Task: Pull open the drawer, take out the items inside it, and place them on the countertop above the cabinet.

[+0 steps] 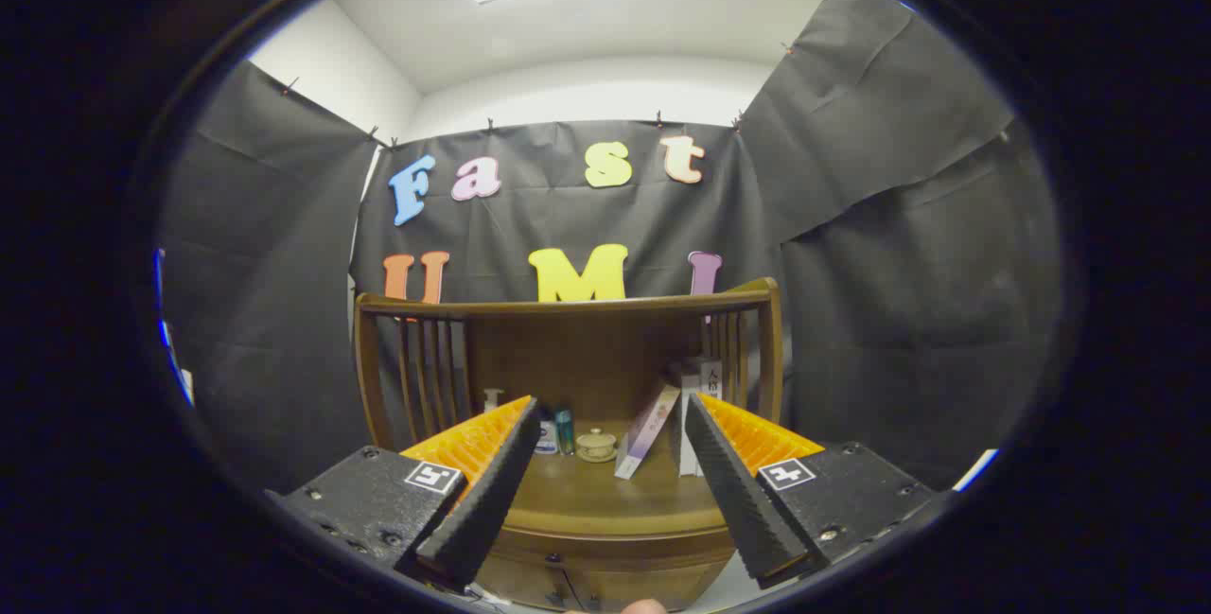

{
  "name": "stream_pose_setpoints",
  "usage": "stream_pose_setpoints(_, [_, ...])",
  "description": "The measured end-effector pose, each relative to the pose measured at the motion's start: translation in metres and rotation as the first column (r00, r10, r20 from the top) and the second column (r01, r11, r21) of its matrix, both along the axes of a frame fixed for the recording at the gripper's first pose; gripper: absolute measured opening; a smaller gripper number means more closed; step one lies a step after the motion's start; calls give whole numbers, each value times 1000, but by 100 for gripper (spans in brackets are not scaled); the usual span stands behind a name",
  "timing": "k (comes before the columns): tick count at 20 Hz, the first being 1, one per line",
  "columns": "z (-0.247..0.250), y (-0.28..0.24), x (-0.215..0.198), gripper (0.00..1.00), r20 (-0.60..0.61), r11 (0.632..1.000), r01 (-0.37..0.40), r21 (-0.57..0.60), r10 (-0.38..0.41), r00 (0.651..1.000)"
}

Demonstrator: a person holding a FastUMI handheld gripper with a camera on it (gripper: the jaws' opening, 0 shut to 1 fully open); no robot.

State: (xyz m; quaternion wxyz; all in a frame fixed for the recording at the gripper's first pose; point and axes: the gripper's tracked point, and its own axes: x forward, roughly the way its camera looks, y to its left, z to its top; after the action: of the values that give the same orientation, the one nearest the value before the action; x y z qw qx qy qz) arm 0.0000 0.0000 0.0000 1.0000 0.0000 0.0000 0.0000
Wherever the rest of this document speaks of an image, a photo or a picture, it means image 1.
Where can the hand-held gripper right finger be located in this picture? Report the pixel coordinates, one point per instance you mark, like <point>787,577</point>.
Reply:
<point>738,500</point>

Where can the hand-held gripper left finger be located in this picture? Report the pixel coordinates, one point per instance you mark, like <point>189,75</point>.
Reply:
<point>482,510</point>

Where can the wooden drawer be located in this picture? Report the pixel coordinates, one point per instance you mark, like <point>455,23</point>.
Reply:
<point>605,569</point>

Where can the wooden countertop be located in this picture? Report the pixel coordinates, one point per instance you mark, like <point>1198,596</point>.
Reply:
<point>605,500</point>

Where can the wooden cabinet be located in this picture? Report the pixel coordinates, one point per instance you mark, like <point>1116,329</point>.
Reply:
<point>587,359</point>

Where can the white lotion bottle blue cap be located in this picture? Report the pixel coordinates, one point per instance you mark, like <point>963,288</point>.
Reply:
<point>547,439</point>

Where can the white pump bottle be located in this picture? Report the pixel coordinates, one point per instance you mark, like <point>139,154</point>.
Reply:
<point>492,401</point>

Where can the teal bottle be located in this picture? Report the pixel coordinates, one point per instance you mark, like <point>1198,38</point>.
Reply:
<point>565,432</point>

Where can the purple and white book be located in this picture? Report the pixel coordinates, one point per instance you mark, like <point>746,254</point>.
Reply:
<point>645,429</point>

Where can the white book lettered spine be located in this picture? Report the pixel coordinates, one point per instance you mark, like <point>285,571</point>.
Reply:
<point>705,376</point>

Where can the beige lidded teacup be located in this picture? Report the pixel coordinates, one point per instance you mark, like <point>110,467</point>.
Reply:
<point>596,447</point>

